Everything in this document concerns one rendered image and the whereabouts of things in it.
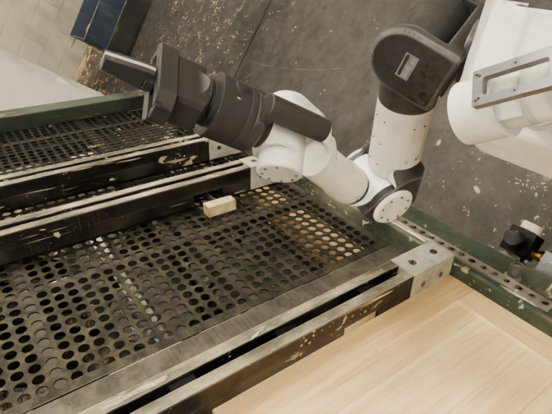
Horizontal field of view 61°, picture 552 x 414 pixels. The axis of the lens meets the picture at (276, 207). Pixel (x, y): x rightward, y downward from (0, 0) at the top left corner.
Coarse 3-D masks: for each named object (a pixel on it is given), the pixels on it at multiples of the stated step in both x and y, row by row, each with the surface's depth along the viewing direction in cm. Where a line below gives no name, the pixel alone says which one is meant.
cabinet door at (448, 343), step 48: (432, 288) 94; (384, 336) 82; (432, 336) 83; (480, 336) 83; (528, 336) 83; (288, 384) 72; (336, 384) 73; (384, 384) 73; (432, 384) 74; (480, 384) 74; (528, 384) 74
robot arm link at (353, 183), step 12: (360, 156) 86; (336, 168) 74; (348, 168) 76; (360, 168) 80; (324, 180) 74; (336, 180) 75; (348, 180) 77; (360, 180) 79; (372, 180) 82; (384, 180) 81; (336, 192) 78; (348, 192) 78; (360, 192) 80; (372, 192) 81; (384, 192) 80; (348, 204) 83; (360, 204) 82; (372, 204) 81; (372, 216) 83
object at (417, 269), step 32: (416, 256) 94; (448, 256) 94; (352, 288) 85; (384, 288) 85; (416, 288) 91; (288, 320) 77; (320, 320) 77; (352, 320) 82; (224, 352) 71; (256, 352) 71; (288, 352) 74; (160, 384) 65; (192, 384) 66; (224, 384) 68
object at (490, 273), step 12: (408, 228) 106; (420, 228) 106; (432, 240) 102; (456, 252) 98; (468, 264) 95; (480, 264) 95; (492, 276) 92; (504, 276) 92; (516, 288) 89; (528, 288) 89; (528, 300) 86; (540, 300) 86
